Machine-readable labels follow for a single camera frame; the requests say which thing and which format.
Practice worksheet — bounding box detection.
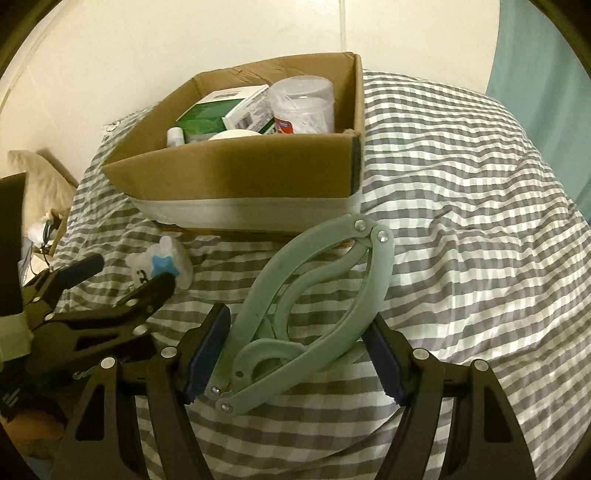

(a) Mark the green folding clothes hanger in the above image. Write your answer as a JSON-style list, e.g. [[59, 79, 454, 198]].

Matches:
[[205, 214, 394, 417]]

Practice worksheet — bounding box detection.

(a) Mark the green white medicine box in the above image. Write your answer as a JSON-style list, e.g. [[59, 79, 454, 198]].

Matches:
[[175, 85, 276, 143]]

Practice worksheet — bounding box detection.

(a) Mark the small cluttered cardboard box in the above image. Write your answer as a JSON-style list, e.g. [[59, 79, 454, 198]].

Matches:
[[26, 208, 70, 257]]

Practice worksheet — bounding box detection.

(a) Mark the white plush toy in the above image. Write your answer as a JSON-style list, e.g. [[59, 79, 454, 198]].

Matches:
[[125, 236, 193, 292]]

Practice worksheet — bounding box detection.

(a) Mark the beige pillow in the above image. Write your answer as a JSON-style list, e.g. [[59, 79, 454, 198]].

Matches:
[[3, 150, 76, 234]]

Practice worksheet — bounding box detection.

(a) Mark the small white bottle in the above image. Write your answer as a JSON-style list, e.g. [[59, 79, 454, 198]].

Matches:
[[166, 126, 185, 148]]

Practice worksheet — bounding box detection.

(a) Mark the grey checkered bed quilt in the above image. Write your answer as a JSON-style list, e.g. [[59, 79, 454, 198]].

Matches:
[[54, 70, 590, 479]]

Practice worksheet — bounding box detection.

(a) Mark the large brown cardboard box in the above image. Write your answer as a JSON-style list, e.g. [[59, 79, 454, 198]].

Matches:
[[102, 52, 365, 235]]

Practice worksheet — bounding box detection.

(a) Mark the clear cotton swab jar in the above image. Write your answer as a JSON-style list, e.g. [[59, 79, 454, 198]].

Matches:
[[269, 75, 335, 134]]

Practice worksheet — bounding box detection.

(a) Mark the teal green curtain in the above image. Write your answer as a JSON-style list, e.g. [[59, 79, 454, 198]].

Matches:
[[487, 1, 590, 219]]

